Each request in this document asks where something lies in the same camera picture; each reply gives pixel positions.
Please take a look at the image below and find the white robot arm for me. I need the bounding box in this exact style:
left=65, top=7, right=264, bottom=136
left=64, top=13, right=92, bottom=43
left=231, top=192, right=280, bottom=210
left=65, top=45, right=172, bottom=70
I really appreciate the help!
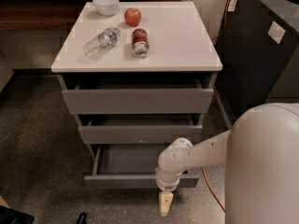
left=156, top=103, right=299, bottom=224

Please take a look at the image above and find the orange cable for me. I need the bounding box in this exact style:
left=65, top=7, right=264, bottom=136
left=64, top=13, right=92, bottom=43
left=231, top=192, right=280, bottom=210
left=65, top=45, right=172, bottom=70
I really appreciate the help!
left=200, top=0, right=244, bottom=213

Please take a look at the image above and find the white bowl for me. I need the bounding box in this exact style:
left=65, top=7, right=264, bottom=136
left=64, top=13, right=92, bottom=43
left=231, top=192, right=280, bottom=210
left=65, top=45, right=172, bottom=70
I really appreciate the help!
left=93, top=0, right=119, bottom=16

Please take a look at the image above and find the white label on bin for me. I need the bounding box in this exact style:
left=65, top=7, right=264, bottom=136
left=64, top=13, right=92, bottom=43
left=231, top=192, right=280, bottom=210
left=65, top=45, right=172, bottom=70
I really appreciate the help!
left=268, top=21, right=285, bottom=44

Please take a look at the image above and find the white tag on cable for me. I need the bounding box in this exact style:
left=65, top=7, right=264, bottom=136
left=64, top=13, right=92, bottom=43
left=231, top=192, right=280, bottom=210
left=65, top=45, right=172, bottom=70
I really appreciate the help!
left=228, top=0, right=237, bottom=12

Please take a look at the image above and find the red apple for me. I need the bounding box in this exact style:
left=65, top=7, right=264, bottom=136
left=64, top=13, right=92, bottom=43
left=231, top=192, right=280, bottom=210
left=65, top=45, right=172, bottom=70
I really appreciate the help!
left=124, top=7, right=142, bottom=27

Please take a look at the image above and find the white cabinet with grey frame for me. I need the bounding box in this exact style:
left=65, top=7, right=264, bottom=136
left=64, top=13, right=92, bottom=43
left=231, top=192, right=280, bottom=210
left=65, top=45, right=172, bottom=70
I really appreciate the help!
left=51, top=2, right=222, bottom=153

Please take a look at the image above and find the dark wooden bench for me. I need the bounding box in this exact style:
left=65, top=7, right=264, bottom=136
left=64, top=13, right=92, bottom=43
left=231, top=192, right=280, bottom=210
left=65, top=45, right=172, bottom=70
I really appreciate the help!
left=0, top=0, right=182, bottom=32

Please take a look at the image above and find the small black object on floor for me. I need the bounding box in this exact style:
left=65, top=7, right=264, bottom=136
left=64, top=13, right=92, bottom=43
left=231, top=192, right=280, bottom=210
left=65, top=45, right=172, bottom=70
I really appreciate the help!
left=76, top=212, right=87, bottom=224

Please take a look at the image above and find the red soda can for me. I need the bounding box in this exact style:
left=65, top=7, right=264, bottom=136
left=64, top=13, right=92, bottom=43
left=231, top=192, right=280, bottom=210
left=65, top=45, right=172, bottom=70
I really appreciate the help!
left=132, top=28, right=150, bottom=58

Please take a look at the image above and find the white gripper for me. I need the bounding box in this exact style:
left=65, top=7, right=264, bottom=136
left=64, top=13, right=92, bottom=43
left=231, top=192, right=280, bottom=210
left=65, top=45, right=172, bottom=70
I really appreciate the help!
left=156, top=167, right=181, bottom=217

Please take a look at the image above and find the grey top drawer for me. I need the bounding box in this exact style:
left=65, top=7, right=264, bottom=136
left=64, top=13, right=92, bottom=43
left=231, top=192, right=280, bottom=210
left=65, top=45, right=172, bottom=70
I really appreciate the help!
left=62, top=87, right=213, bottom=115

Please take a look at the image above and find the grey drawer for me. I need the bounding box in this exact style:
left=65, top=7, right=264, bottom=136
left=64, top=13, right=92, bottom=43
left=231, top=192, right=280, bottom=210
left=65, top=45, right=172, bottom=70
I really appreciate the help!
left=83, top=143, right=200, bottom=189
left=78, top=114, right=203, bottom=144
left=62, top=87, right=213, bottom=115

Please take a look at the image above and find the grey bottom drawer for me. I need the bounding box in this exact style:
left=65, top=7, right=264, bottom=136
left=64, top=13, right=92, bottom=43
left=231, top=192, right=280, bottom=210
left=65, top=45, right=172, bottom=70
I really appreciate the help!
left=83, top=143, right=200, bottom=189

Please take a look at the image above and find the black object bottom left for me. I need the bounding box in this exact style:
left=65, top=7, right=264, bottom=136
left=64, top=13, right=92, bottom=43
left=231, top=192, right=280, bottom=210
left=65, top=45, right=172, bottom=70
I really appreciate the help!
left=0, top=206, right=35, bottom=224

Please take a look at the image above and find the clear plastic water bottle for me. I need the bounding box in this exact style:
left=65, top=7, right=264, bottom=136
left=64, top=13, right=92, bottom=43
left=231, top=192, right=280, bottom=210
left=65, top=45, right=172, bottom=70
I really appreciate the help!
left=83, top=27, right=121, bottom=61

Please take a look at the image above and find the dark grey bin cabinet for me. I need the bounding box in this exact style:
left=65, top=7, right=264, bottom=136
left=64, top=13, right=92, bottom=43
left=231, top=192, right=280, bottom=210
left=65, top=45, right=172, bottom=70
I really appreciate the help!
left=216, top=0, right=299, bottom=122

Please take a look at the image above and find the grey middle drawer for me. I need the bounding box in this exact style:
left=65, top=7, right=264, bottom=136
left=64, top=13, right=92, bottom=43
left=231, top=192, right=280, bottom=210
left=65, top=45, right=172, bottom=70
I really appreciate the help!
left=78, top=114, right=203, bottom=144

